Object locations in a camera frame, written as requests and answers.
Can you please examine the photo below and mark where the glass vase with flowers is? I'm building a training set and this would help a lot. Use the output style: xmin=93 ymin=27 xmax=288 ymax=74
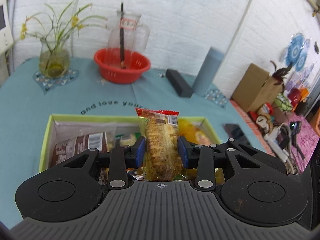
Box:
xmin=19 ymin=2 xmax=107 ymax=79

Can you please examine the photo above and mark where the white water dispenser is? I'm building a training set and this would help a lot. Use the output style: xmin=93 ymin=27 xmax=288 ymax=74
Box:
xmin=1 ymin=0 xmax=15 ymax=80

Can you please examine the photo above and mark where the brown cardboard box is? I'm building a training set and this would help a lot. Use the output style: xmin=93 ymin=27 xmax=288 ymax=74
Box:
xmin=231 ymin=63 xmax=283 ymax=112

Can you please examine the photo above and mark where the green cardboard box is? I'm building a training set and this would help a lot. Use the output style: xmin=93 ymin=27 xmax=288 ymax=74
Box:
xmin=38 ymin=113 xmax=222 ymax=181

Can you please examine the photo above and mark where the brown label clear snack pack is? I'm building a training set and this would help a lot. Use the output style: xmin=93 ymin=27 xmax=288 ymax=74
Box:
xmin=50 ymin=132 xmax=113 ymax=167

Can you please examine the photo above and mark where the teal heart-print tablecloth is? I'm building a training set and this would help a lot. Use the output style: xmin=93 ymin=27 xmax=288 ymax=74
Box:
xmin=1 ymin=58 xmax=262 ymax=228

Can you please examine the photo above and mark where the black rectangular case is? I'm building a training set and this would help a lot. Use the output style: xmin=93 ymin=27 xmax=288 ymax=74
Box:
xmin=165 ymin=69 xmax=193 ymax=98

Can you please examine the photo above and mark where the smartphone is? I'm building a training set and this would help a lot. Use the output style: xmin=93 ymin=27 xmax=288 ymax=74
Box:
xmin=223 ymin=123 xmax=252 ymax=146

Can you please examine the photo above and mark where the yellow chips bag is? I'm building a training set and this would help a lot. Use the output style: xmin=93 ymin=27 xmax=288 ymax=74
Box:
xmin=178 ymin=119 xmax=212 ymax=146

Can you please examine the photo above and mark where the blue wall decoration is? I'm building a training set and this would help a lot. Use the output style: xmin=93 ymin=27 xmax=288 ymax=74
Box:
xmin=284 ymin=33 xmax=311 ymax=72

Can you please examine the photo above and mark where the green peas snack packet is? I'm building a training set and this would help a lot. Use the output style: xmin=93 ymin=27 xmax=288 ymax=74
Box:
xmin=114 ymin=132 xmax=140 ymax=146

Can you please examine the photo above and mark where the grey cylinder bottle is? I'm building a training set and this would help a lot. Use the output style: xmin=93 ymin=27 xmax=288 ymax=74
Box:
xmin=192 ymin=47 xmax=225 ymax=96

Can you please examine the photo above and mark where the glass pitcher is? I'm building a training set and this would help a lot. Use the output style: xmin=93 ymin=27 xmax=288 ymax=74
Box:
xmin=106 ymin=10 xmax=151 ymax=69

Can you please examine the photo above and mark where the yellow biscuit roll packet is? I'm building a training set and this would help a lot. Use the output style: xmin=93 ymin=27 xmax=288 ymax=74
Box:
xmin=136 ymin=108 xmax=187 ymax=181

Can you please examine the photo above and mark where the red plastic basket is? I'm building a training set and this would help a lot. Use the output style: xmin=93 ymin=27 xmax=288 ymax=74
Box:
xmin=93 ymin=48 xmax=151 ymax=84

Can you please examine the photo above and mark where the black stirring stick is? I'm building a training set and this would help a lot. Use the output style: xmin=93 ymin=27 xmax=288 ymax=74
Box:
xmin=119 ymin=2 xmax=126 ymax=69

